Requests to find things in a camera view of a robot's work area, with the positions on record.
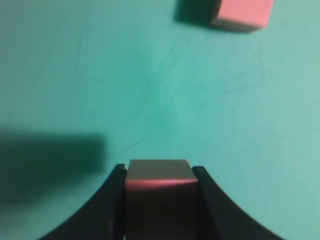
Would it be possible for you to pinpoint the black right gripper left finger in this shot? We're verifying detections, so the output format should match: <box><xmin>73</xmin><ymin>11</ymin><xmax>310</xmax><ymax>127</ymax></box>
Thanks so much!
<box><xmin>41</xmin><ymin>164</ymin><xmax>127</xmax><ymax>240</ymax></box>

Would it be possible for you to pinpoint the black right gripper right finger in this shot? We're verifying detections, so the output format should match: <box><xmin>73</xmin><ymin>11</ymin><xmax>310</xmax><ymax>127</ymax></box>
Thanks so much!
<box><xmin>192</xmin><ymin>166</ymin><xmax>282</xmax><ymax>240</ymax></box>

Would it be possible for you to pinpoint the pink wooden cube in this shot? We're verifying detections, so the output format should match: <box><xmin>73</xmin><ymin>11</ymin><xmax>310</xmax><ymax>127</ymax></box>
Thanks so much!
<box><xmin>125</xmin><ymin>159</ymin><xmax>198</xmax><ymax>240</ymax></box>
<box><xmin>210</xmin><ymin>0</ymin><xmax>274</xmax><ymax>33</ymax></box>

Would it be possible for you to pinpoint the green cloth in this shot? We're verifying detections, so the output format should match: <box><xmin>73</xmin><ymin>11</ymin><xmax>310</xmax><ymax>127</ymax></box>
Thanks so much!
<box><xmin>0</xmin><ymin>0</ymin><xmax>320</xmax><ymax>240</ymax></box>

